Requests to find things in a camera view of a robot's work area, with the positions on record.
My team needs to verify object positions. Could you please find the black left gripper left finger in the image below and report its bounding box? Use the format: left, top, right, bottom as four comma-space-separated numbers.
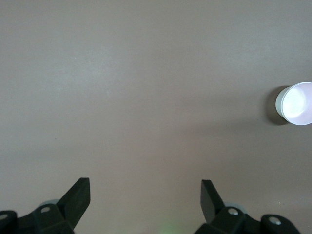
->
18, 177, 92, 234

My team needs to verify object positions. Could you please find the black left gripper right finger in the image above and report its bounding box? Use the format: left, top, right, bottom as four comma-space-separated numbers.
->
196, 179, 246, 234

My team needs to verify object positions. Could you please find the pink bowl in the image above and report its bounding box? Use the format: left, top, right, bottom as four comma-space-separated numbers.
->
281, 81, 312, 126

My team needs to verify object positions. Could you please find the white bowl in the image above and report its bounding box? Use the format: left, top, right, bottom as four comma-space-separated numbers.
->
275, 85, 293, 123

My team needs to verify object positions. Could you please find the brown table mat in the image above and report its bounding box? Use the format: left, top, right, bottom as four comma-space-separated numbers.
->
0, 0, 312, 234

